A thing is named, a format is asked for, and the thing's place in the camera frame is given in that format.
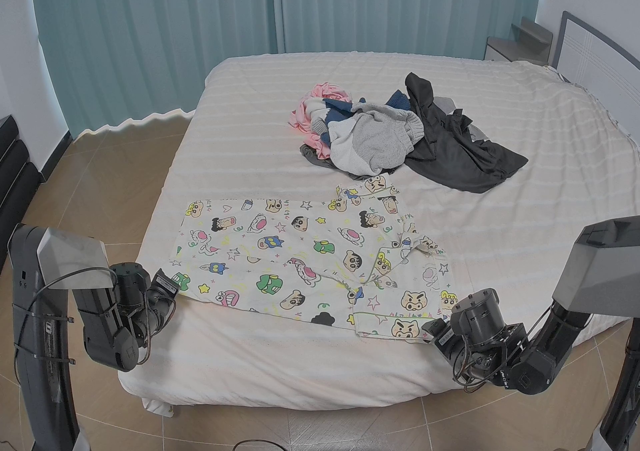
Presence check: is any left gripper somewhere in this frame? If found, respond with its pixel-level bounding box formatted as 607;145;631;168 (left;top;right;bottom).
147;266;182;304

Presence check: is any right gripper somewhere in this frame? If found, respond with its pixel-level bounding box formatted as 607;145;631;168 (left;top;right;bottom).
421;317;464;358

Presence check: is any white printed pyjama top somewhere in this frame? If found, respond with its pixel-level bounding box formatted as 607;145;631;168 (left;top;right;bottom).
170;176;457;343

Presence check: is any bed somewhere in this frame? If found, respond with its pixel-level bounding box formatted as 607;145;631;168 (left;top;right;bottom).
117;10;640;421

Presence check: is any pile of clothes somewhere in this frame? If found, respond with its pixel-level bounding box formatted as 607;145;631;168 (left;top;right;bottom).
287;81;488;181

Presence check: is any black garment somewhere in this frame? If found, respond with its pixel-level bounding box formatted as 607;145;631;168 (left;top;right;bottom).
404;71;530;195

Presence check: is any black padded sofa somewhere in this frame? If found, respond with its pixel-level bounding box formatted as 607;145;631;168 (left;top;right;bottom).
0;114;43;240

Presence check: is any grey bedside table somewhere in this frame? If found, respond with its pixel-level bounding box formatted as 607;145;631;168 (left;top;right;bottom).
485;16;554;65

